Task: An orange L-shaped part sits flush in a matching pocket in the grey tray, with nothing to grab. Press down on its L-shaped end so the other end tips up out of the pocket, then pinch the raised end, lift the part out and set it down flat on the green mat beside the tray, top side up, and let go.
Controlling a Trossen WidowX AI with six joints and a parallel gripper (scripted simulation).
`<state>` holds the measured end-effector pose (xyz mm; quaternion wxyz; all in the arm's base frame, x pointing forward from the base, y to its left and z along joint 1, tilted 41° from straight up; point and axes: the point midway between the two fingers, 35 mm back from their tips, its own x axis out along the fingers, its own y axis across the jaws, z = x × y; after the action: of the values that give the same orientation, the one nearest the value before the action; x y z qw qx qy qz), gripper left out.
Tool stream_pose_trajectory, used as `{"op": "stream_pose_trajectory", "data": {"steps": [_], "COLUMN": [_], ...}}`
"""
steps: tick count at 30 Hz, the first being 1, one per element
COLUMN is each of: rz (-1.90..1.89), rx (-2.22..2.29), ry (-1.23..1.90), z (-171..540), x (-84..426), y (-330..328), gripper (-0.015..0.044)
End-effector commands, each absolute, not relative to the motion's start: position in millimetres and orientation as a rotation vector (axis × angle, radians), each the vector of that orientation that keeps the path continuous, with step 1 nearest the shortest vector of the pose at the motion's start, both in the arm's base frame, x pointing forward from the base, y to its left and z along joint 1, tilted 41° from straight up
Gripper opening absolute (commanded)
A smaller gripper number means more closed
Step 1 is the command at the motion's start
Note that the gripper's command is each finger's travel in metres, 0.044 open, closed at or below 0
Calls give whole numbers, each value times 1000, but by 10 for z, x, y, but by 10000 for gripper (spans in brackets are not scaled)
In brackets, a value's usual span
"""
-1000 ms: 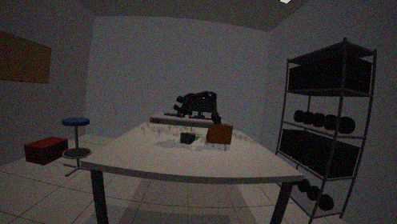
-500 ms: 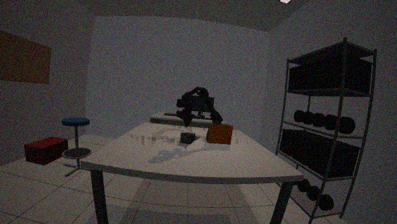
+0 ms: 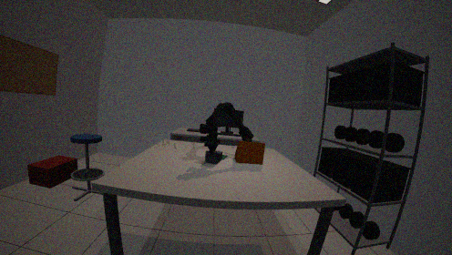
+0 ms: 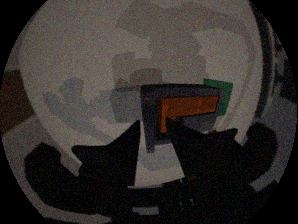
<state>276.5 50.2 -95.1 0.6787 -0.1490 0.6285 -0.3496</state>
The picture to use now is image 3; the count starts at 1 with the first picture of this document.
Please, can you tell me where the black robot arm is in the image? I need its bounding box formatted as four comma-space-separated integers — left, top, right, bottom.
200, 102, 254, 142

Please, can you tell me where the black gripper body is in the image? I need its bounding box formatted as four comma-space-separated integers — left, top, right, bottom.
204, 133, 220, 148

